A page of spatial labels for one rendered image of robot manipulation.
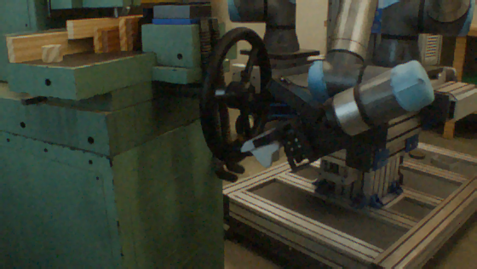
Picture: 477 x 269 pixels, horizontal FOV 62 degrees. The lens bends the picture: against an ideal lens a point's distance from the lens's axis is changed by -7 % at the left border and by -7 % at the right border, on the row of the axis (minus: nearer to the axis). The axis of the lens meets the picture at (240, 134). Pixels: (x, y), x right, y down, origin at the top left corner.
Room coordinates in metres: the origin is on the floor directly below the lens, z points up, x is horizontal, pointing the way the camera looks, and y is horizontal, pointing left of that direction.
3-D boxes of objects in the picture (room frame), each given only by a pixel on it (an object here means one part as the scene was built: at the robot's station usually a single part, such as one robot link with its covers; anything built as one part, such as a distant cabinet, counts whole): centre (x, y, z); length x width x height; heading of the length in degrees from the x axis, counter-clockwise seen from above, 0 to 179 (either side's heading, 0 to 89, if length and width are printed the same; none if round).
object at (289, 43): (1.67, -0.15, 0.87); 0.15 x 0.15 x 0.10
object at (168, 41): (0.97, 0.13, 0.92); 0.15 x 0.13 x 0.09; 152
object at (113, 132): (1.11, 0.41, 0.76); 0.57 x 0.45 x 0.09; 62
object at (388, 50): (1.31, -0.50, 0.87); 0.15 x 0.15 x 0.10
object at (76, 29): (1.16, 0.24, 0.95); 0.55 x 0.02 x 0.04; 152
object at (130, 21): (1.03, 0.21, 0.94); 0.16 x 0.01 x 0.07; 152
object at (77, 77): (1.01, 0.20, 0.87); 0.61 x 0.30 x 0.06; 152
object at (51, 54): (0.81, 0.37, 0.92); 0.03 x 0.03 x 0.03; 14
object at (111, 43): (1.04, 0.24, 0.93); 0.25 x 0.02 x 0.05; 152
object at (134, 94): (1.02, 0.25, 0.82); 0.40 x 0.21 x 0.04; 152
